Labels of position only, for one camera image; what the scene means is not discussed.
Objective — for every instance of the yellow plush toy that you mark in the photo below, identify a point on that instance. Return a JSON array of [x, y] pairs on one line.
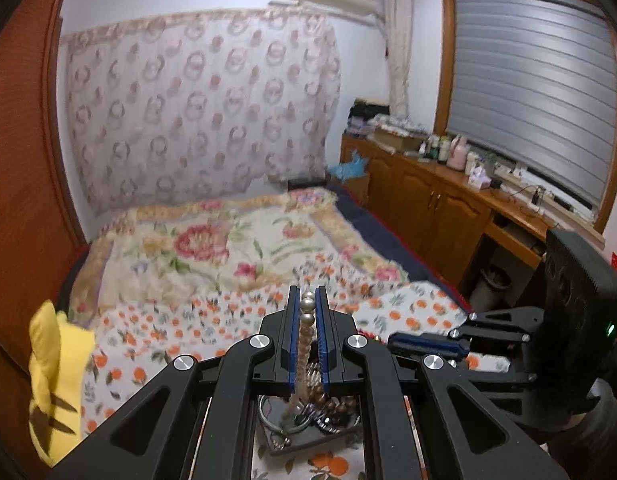
[[57, 364]]

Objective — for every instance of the wooden sideboard cabinet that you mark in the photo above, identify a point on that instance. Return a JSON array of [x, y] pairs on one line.
[[448, 224]]

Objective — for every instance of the pink bottle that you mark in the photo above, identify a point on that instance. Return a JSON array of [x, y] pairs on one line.
[[458, 153]]

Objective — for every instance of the blue plastic bag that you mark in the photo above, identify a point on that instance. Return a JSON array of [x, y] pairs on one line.
[[353, 169]]

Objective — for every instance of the tied beige curtain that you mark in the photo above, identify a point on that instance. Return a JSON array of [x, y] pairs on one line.
[[398, 30]]

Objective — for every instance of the silver cuff bangle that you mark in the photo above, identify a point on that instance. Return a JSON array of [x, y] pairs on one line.
[[278, 415]]

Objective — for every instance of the black open jewelry box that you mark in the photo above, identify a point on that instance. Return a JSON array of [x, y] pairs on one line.
[[278, 444]]

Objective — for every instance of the person's right hand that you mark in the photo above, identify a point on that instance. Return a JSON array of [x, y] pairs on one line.
[[589, 449]]

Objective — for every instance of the grey window blind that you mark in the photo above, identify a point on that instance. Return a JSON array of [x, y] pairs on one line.
[[536, 80]]

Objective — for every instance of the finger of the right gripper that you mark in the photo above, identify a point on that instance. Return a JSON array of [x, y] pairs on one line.
[[411, 345], [522, 318]]

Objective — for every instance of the pink circle pattern curtain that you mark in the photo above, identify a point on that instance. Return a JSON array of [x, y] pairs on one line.
[[184, 106]]

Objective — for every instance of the floral bed quilt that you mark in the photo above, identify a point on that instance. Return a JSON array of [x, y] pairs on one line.
[[175, 254]]

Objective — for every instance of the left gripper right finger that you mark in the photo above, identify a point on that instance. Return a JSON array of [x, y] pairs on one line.
[[421, 417]]

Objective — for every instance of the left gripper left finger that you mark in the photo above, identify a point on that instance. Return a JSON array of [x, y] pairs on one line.
[[193, 420]]

